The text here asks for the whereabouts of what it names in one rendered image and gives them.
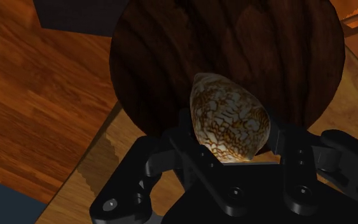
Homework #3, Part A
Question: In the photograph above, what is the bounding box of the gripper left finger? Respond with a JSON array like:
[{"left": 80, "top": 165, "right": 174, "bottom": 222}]
[{"left": 89, "top": 108, "right": 249, "bottom": 224}]

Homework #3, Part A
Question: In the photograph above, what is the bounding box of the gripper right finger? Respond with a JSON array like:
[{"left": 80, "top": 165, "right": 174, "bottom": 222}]
[{"left": 266, "top": 108, "right": 358, "bottom": 217}]

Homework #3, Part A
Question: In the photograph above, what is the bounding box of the white brown patterned seashell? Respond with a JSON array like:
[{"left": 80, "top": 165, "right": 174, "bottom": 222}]
[{"left": 189, "top": 72, "right": 272, "bottom": 164}]

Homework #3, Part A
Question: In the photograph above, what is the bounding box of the light wooden table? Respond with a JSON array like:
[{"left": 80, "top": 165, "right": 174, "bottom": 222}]
[{"left": 35, "top": 45, "right": 358, "bottom": 224}]

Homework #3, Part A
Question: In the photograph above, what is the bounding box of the dark round wooden plate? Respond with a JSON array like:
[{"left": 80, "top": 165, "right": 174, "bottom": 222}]
[{"left": 109, "top": 0, "right": 346, "bottom": 156}]

